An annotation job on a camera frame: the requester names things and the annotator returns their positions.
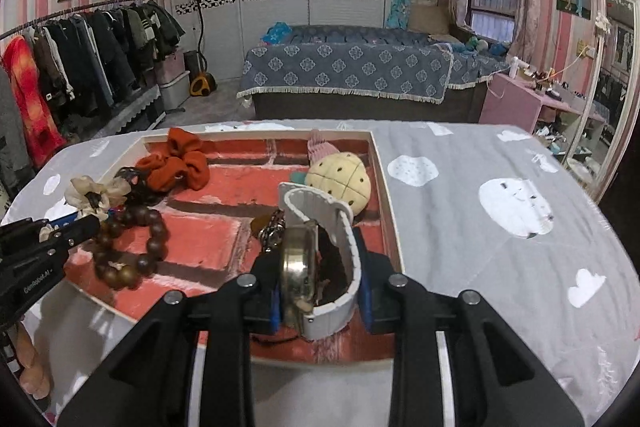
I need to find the blue cloth bundle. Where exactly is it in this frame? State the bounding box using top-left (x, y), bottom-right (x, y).
top-left (262, 22), bottom-right (293, 45)

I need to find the metal chain trinket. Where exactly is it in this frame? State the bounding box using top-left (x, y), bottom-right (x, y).
top-left (250, 208), bottom-right (287, 253)

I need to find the black hair claw clip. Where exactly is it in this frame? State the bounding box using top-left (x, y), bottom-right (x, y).
top-left (117, 167), bottom-right (166, 208)

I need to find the pineapple plush hair tie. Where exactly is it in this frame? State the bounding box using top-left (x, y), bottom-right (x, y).
top-left (290, 130), bottom-right (372, 214)

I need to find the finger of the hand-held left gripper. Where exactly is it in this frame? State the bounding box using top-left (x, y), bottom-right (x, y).
top-left (39, 214), bottom-right (101, 253)

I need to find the black garment steamer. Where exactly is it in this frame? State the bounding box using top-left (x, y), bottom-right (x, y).
top-left (182, 0), bottom-right (218, 98)

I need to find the white framed mirror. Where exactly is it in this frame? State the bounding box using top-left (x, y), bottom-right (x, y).
top-left (565, 0), bottom-right (640, 202)

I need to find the bed with blue floral cover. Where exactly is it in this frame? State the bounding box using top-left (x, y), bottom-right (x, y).
top-left (237, 24), bottom-right (511, 120)

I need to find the white strap wrist watch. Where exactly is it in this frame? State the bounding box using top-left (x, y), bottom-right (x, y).
top-left (277, 181), bottom-right (368, 342)

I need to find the metal clothes rack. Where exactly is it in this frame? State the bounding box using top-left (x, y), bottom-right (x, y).
top-left (0, 0), bottom-right (151, 40)

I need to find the row of hanging clothes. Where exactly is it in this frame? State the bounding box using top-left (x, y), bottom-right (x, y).
top-left (0, 2), bottom-right (186, 188)

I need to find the person's left hand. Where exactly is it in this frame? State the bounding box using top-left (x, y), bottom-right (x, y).
top-left (17, 322), bottom-right (53, 400)

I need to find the rust orange scrunchie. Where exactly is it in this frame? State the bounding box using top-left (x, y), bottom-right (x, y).
top-left (135, 127), bottom-right (211, 192)

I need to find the cream sheer scrunchie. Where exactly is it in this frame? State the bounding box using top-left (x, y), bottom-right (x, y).
top-left (64, 174), bottom-right (132, 222)

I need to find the pink plastic storage box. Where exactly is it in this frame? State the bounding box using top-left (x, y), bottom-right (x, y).
top-left (155, 49), bottom-right (193, 112)

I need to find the grey polar bear printed blanket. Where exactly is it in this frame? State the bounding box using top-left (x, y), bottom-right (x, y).
top-left (0, 121), bottom-right (640, 427)

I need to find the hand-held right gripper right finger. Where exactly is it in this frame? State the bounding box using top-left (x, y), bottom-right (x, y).
top-left (350, 227), bottom-right (583, 427)

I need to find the brown wooden bead bracelet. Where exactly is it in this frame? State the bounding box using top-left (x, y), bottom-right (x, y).
top-left (92, 202), bottom-right (170, 292)

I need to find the brick print tray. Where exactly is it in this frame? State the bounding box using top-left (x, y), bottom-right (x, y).
top-left (65, 129), bottom-right (405, 365)

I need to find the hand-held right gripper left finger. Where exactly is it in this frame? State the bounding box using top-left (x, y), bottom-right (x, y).
top-left (57, 252), bottom-right (281, 427)

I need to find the pink desk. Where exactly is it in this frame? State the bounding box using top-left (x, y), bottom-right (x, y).
top-left (479, 72), bottom-right (608, 142)

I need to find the teal plush toy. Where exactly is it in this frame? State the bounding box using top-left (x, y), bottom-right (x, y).
top-left (465, 36), bottom-right (508, 58)

